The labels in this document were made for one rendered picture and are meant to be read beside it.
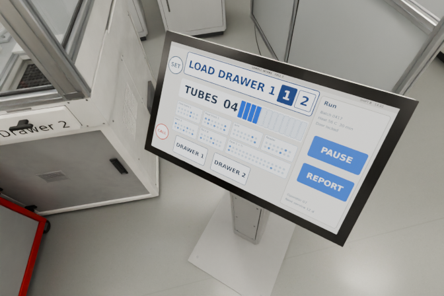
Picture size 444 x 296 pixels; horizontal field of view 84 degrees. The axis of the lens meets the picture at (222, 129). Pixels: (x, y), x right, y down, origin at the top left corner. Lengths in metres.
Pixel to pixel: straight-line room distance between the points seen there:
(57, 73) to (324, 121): 0.74
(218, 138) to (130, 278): 1.20
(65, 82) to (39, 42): 0.14
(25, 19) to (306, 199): 0.78
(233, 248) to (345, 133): 1.12
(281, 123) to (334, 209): 0.20
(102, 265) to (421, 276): 1.68
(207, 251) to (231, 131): 1.05
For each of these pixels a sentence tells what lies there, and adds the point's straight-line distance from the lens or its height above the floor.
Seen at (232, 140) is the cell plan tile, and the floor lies 1.06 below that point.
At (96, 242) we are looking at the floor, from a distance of 1.76.
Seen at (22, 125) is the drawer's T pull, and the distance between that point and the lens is 1.04.
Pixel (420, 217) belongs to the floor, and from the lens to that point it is 1.90.
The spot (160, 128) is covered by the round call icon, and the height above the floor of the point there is 1.02.
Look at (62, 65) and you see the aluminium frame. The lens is 0.86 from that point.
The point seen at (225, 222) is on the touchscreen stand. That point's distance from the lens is 1.54.
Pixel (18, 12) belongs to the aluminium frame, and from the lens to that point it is 0.80.
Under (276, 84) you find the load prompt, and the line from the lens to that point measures 0.52.
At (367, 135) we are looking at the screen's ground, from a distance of 0.52.
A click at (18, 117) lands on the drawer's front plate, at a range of 1.06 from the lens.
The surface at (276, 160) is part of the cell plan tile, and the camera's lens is 0.54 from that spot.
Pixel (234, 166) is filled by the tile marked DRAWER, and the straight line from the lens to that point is 0.57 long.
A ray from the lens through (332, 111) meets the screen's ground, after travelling 0.51.
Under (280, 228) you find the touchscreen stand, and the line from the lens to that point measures 1.55.
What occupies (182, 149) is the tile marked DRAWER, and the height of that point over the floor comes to 1.00.
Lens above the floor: 1.52
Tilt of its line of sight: 54 degrees down
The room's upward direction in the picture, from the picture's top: 6 degrees counter-clockwise
